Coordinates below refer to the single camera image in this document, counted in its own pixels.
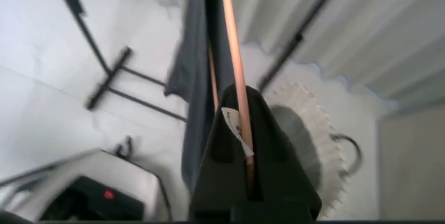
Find white curtain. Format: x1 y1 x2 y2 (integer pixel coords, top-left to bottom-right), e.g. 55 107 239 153
93 0 445 120

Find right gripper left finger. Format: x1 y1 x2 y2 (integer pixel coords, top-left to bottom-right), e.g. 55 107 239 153
189 83 252 222

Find pink clothes hanger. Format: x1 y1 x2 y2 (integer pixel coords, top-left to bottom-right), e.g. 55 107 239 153
179 0 255 190

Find black clothes rack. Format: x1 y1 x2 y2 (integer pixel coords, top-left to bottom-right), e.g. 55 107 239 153
48 0 348 123

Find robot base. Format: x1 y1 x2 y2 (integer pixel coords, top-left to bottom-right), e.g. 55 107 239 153
0 147 173 223

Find white laundry basket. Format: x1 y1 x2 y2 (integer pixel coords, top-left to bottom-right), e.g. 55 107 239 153
262 81 363 218

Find dark grey shirt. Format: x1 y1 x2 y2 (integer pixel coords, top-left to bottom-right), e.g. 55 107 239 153
163 0 255 194

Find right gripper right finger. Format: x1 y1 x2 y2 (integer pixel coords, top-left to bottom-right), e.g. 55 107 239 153
247 85 323 222

